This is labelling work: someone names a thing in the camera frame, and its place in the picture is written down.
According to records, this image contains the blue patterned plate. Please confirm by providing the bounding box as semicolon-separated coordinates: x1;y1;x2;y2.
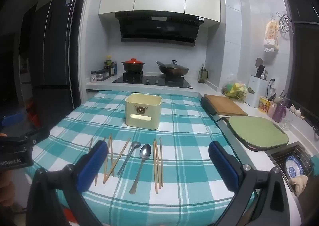
285;155;304;179

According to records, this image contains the black gas stove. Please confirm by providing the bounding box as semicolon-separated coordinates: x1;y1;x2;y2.
112;72;193;89

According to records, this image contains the cream utensil holder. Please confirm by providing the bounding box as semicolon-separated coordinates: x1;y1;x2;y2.
125;93;163;130

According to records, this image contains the white knife holder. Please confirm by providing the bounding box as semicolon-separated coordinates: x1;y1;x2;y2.
248;75;269;108

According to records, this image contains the wooden chopstick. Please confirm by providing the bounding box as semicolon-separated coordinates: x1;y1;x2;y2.
153;138;158;195
155;140;161;189
109;134;115;177
104;140;111;182
105;138;131;183
103;137;107;184
159;138;163;187

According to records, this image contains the black clay pot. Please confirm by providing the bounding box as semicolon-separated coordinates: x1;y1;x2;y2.
121;61;145;73

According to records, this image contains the yellow sponge bundle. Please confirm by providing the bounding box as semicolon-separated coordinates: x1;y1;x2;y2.
222;74;248;99

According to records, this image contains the dark window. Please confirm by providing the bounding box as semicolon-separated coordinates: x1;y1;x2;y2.
272;0;319;142

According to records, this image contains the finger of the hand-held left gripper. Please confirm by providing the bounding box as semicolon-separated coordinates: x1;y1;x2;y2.
1;114;23;127
15;126;51;146

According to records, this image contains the red box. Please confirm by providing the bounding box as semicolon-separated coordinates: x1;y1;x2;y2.
27;102;42;127

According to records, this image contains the hanging yellow packet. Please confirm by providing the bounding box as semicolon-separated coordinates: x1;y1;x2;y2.
263;18;280;53

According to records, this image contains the pink cup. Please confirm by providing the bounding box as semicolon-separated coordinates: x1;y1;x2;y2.
267;100;277;118

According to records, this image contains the purple bottle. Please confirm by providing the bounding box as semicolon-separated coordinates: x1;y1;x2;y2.
272;99;287;123

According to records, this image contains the glass wok lid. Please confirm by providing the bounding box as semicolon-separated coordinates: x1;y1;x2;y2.
158;60;189;70

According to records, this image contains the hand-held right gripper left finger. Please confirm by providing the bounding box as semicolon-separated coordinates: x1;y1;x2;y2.
26;141;109;226

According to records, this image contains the glass pitcher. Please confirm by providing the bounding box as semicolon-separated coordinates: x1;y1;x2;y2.
198;67;209;84

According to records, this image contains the black refrigerator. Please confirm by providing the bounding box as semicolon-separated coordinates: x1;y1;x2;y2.
14;0;81;127

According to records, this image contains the hanging wire steamer rack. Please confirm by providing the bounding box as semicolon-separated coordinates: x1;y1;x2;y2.
276;12;295;35

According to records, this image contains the red pot lid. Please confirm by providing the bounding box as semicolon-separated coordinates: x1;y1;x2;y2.
123;58;144;65

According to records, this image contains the small steel spoon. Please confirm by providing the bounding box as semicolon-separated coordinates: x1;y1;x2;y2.
116;141;141;177

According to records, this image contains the black range hood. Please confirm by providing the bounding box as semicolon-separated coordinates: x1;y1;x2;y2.
115;11;204;47

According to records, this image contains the black wok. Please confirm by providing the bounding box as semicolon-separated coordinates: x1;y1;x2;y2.
156;61;190;77

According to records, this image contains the sink dish rack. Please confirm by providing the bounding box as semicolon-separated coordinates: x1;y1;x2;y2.
268;141;315;192

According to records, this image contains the green cutting board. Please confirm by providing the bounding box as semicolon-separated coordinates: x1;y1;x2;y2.
228;116;289;147

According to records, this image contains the clear glass cup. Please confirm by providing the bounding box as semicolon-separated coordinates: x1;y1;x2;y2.
280;116;291;131

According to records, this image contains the teal plaid tablecloth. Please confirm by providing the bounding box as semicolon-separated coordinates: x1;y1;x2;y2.
25;90;257;226

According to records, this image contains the yellow mug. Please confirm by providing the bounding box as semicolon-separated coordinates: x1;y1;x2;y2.
259;96;272;113

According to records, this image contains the wooden cutting board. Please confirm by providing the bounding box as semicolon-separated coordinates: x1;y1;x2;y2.
204;94;248;116

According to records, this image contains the beige cloth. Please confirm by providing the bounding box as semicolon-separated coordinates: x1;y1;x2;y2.
289;175;309;197

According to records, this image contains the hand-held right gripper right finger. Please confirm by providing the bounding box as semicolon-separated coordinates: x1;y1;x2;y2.
208;141;303;226

